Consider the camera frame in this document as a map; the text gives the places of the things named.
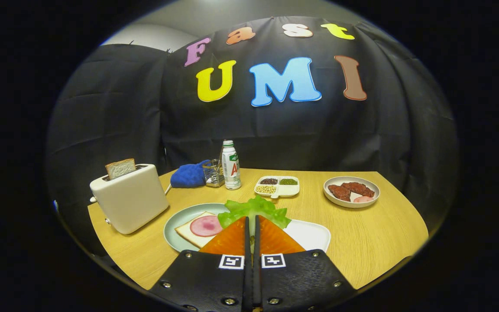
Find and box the blue oven mitt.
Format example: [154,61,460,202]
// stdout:
[170,160,211,189]

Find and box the black backdrop cloth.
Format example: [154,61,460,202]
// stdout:
[46,16,458,256]

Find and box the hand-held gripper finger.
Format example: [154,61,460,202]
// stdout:
[149,216,250,312]
[252,215,358,312]

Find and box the pink ham slice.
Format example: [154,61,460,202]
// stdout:
[190,215,223,237]

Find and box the light green round plate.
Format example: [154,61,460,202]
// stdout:
[164,203,233,253]

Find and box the metal wire utensil holder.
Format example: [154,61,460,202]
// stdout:
[202,159,225,188]

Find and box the green lettuce leaf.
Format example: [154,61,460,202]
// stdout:
[218,195,292,229]

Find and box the round beige bowl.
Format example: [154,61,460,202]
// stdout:
[324,176,381,208]

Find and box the white divided dish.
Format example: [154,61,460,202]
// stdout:
[254,175,300,199]

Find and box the toasted bread slice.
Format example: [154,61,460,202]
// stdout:
[105,158,137,180]

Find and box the white square plate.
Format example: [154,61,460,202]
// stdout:
[283,219,331,253]

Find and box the dark red meat piece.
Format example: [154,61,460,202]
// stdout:
[342,182,375,198]
[328,184,352,202]

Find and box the white bread slice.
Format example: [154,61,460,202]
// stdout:
[175,211,223,248]

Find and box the white drink bottle green cap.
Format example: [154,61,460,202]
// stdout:
[221,140,242,190]

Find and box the white toaster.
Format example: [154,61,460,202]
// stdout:
[89,164,170,235]

